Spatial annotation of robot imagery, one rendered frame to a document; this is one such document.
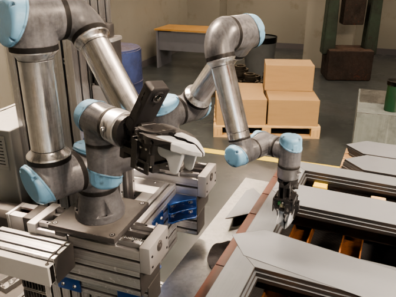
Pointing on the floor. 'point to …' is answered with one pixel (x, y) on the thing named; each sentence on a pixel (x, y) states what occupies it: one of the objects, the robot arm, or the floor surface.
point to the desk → (178, 40)
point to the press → (361, 65)
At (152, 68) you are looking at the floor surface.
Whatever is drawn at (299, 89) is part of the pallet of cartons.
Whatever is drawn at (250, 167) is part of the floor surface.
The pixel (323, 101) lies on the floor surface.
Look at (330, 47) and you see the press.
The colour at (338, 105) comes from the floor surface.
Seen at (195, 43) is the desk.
